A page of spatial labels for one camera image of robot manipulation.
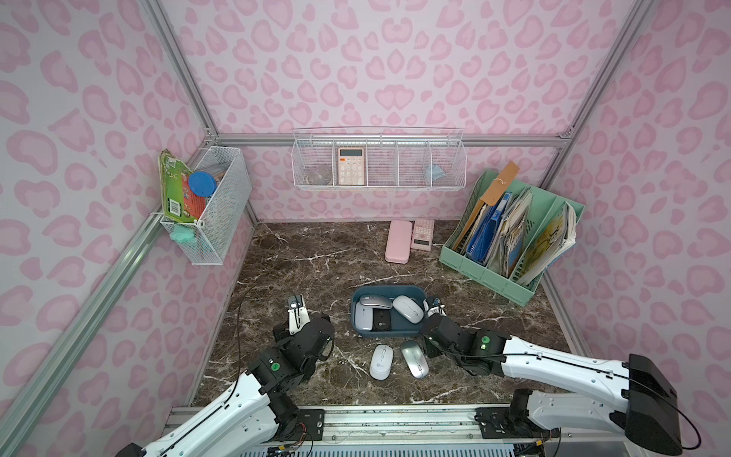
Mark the pink calculator in basket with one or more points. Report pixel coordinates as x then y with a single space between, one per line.
351 164

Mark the magazines stack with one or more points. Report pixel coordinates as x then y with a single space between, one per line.
507 244

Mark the pink pencil case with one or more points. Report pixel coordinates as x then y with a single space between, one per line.
399 242

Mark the green snack package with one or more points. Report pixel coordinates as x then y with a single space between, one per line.
178 202

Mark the blue folder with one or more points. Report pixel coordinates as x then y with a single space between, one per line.
479 243

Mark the silver mouse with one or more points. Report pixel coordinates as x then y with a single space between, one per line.
415 359
379 302

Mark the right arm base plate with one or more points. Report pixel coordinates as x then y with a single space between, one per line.
497 423

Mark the mint green cloth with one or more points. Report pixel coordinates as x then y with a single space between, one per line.
182 234

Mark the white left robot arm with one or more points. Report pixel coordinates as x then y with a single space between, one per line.
255 409

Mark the yellow booklet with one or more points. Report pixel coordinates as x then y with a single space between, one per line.
558 236

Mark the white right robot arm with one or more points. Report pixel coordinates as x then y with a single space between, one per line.
631 397

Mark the white rounded mouse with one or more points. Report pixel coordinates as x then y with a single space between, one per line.
409 309

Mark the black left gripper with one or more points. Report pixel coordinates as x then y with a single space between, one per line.
287 329

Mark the white wire wall basket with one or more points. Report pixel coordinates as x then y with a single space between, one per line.
402 158

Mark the black mouse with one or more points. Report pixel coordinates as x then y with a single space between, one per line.
381 320

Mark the pink calculator on table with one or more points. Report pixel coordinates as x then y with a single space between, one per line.
422 235

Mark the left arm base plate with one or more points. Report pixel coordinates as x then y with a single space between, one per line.
308 425

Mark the brown envelope folder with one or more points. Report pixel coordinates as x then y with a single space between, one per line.
491 196

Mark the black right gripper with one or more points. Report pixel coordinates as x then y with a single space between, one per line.
436 323

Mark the white mesh side basket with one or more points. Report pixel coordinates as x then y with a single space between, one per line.
219 215

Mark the green file organizer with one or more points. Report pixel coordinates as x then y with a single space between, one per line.
545 206

